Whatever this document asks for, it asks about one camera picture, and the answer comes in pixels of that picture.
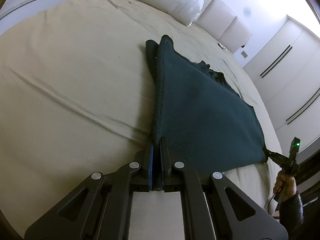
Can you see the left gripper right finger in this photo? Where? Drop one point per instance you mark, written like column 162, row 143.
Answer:
column 213, row 207

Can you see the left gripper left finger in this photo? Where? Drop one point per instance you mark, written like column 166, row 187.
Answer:
column 99, row 207

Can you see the dark green garment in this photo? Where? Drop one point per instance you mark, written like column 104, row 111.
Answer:
column 203, row 119

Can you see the right forearm dark sleeve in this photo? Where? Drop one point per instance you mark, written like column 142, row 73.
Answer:
column 291, row 214

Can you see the person's right hand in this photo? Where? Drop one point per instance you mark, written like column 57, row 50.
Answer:
column 285, row 186

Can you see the white wardrobe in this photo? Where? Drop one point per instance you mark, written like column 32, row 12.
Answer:
column 286, row 74

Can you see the beige bed sheet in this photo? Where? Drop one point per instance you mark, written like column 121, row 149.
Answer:
column 77, row 96

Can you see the white padded headboard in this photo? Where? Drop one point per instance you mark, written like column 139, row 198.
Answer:
column 223, row 24

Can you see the wall socket plate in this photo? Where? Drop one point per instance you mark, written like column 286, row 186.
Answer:
column 243, row 53

